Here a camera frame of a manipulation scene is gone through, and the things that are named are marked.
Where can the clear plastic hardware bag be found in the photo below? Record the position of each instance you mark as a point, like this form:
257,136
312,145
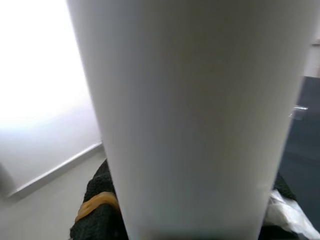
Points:
298,112

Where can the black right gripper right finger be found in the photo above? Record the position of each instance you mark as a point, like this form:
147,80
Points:
283,187

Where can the black tablecloth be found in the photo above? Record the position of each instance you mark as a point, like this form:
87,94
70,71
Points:
305,155

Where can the white crumpled finger wrap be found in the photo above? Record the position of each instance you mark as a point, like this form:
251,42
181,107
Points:
287,212

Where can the tan rubber band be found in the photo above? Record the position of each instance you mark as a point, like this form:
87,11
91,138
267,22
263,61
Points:
96,201

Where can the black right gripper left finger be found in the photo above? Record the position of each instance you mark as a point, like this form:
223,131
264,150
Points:
100,225

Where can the white plastic table leg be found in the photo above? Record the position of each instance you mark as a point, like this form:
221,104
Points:
195,112

